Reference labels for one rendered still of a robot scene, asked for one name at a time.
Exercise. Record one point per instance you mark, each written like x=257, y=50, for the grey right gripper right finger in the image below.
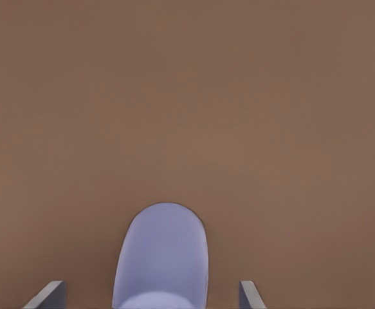
x=250, y=296

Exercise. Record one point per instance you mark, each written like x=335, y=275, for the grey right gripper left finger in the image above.
x=50, y=296

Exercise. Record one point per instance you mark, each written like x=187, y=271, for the pale lavender cup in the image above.
x=161, y=254

